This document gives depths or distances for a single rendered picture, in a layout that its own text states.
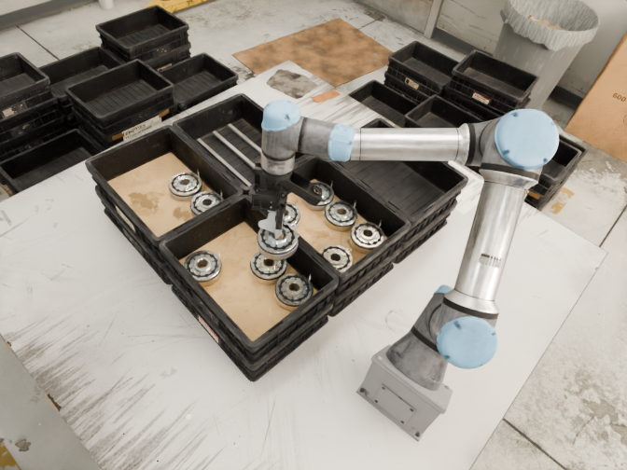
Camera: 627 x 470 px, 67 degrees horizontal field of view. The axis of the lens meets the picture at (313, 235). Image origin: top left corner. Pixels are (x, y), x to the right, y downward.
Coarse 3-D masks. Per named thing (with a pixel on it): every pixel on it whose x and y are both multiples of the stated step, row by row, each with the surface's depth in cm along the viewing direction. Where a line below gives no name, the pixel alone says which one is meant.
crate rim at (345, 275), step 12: (312, 156) 151; (336, 168) 149; (384, 204) 141; (396, 216) 139; (408, 228) 136; (300, 240) 129; (396, 240) 135; (312, 252) 127; (372, 252) 129; (360, 264) 126; (348, 276) 125
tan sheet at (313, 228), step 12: (312, 180) 158; (300, 204) 151; (300, 216) 148; (312, 216) 148; (360, 216) 150; (300, 228) 145; (312, 228) 145; (324, 228) 146; (312, 240) 142; (324, 240) 143; (336, 240) 143; (348, 240) 144; (384, 240) 145
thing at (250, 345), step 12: (228, 204) 135; (204, 216) 131; (192, 228) 129; (168, 240) 125; (168, 252) 123; (180, 264) 121; (324, 264) 125; (192, 276) 119; (336, 276) 123; (324, 288) 120; (204, 300) 117; (312, 300) 118; (216, 312) 114; (300, 312) 116; (228, 324) 112; (276, 324) 113; (288, 324) 115; (240, 336) 110; (264, 336) 110; (252, 348) 109
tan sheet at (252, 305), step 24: (216, 240) 139; (240, 240) 140; (240, 264) 135; (288, 264) 136; (216, 288) 129; (240, 288) 130; (264, 288) 130; (240, 312) 125; (264, 312) 126; (288, 312) 126
